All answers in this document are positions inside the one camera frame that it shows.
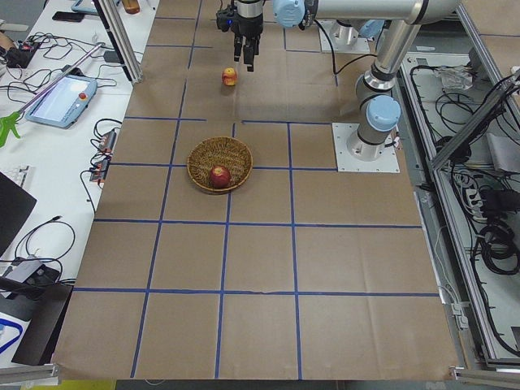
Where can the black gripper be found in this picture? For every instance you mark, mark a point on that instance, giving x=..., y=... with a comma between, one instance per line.
x=249, y=25

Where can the red yellow apple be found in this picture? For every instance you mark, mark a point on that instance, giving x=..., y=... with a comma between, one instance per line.
x=229, y=76

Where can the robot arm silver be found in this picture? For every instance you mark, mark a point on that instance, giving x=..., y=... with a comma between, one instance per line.
x=379, y=112

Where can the woven wicker basket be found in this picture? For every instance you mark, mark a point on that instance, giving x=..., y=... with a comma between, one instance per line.
x=224, y=151

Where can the dark red apple in basket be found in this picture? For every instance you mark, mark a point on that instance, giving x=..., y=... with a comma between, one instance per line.
x=220, y=177

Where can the orange usb hub upper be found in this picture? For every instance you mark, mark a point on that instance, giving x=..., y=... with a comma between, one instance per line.
x=107, y=142

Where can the orange usb hub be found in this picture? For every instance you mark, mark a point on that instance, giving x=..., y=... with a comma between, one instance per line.
x=107, y=142
x=99, y=171

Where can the black smartphone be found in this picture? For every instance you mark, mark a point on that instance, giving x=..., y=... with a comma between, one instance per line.
x=72, y=17

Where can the orange usb hub lower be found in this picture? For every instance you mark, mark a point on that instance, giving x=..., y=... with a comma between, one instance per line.
x=99, y=171

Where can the blue teach pendant tablet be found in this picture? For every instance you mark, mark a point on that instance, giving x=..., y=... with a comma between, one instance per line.
x=64, y=103

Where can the black laptop corner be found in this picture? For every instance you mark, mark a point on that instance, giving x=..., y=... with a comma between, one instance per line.
x=15, y=206

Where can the black box on desk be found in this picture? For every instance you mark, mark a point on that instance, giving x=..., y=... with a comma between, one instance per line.
x=40, y=338

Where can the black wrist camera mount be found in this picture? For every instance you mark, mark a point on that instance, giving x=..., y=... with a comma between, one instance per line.
x=225, y=19

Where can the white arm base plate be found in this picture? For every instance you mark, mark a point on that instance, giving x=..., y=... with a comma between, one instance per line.
x=342, y=37
x=365, y=162

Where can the aluminium frame post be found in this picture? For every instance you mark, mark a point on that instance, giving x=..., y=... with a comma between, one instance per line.
x=119, y=39

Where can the green handled reacher tool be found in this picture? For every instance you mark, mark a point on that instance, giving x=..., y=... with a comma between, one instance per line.
x=8, y=123

